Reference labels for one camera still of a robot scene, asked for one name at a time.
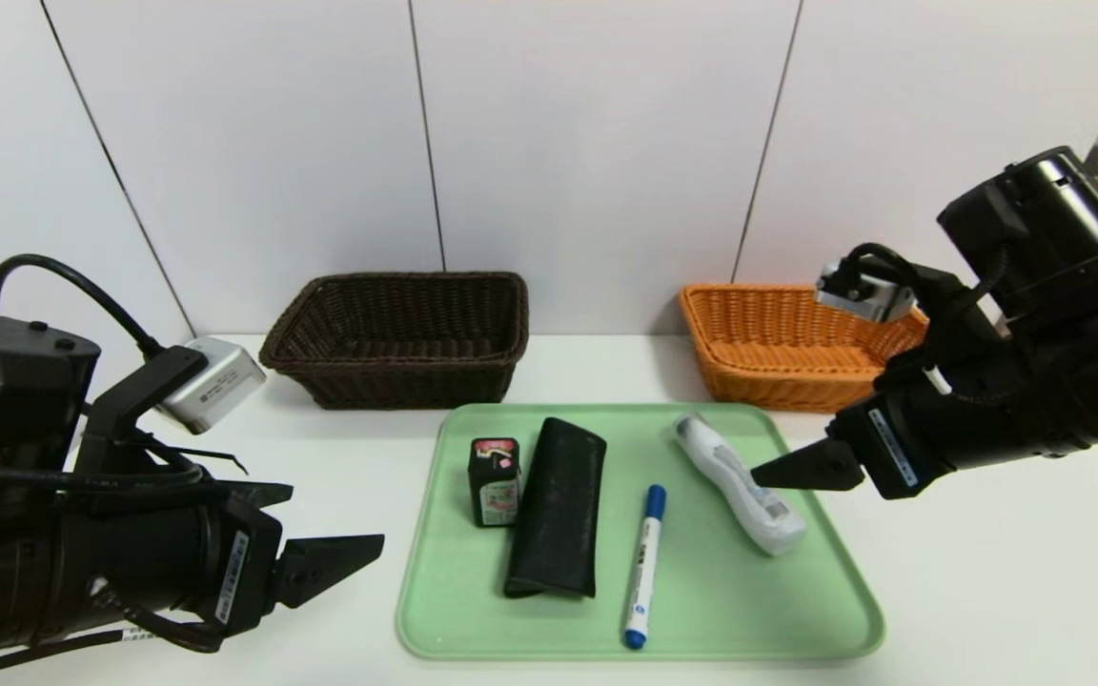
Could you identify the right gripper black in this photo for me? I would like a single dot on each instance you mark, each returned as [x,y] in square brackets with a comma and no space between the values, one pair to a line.
[885,451]

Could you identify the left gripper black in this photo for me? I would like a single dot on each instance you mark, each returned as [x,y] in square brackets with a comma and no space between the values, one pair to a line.
[242,570]

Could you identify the white plastic bottle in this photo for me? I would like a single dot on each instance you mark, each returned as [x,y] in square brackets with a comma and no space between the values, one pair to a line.
[716,457]

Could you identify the blue capped white marker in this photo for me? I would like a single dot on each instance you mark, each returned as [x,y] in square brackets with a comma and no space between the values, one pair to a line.
[644,562]

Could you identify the black soft glasses case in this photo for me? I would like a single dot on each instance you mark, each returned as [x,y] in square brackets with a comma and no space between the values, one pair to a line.
[559,514]

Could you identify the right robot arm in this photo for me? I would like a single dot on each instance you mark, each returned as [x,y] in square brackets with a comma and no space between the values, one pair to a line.
[1045,229]

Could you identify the orange wicker basket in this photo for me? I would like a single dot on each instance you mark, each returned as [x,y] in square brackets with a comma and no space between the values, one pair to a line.
[778,372]

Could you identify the dark brown wicker basket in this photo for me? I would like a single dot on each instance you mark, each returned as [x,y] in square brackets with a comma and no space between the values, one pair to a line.
[396,372]

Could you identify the light green plastic tray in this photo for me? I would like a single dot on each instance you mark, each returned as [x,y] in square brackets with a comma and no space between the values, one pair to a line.
[730,591]

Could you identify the small black drink carton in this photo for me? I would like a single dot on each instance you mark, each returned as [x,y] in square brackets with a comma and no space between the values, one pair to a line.
[495,486]

